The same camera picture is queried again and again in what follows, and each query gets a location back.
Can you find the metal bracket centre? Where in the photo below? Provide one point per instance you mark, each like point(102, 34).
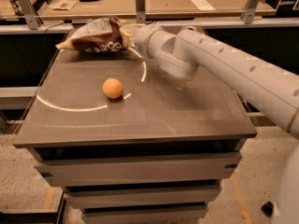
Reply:
point(140, 10)

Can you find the orange fruit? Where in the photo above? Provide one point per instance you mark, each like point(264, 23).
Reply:
point(112, 88)

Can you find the black chair base leg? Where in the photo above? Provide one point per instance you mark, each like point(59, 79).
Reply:
point(268, 209)

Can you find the metal bracket left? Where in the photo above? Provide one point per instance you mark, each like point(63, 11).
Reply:
point(32, 20)

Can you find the brown chip bag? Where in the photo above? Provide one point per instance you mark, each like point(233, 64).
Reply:
point(102, 35)

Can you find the grey drawer cabinet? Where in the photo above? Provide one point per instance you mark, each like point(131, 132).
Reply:
point(158, 152)

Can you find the paper card on desk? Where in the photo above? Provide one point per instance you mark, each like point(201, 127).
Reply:
point(63, 5)

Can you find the white paper note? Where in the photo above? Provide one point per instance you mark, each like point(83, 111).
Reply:
point(203, 5)

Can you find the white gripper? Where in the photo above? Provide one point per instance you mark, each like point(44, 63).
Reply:
point(140, 37)

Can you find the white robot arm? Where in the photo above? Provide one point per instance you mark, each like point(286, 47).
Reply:
point(272, 90)

